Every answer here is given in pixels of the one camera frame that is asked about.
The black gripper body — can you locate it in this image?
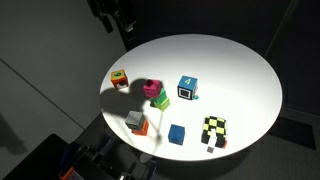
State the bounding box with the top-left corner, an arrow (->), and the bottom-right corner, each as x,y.
116,11 -> 138,34

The dark blue toy block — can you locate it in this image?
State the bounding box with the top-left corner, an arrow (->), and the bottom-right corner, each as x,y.
167,123 -> 186,146

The magenta toy block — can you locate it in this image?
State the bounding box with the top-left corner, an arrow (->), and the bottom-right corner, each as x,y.
143,79 -> 163,99

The lime green toy block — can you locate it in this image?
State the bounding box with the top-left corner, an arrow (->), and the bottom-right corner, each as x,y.
152,97 -> 171,112

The grey toy block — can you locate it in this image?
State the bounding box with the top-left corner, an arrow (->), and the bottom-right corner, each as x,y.
124,110 -> 146,131

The orange toy block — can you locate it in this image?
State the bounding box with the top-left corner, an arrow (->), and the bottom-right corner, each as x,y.
131,119 -> 150,137

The yellow orange number nine cube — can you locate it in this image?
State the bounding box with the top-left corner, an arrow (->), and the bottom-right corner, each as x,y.
110,68 -> 130,90

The blue number four cube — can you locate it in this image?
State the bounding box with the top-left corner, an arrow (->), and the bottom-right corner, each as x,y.
176,75 -> 200,102

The black purple clamp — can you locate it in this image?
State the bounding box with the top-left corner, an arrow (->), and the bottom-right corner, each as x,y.
58,141 -> 91,180
89,133 -> 134,174

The black checkered cube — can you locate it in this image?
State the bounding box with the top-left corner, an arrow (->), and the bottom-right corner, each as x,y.
200,115 -> 229,150

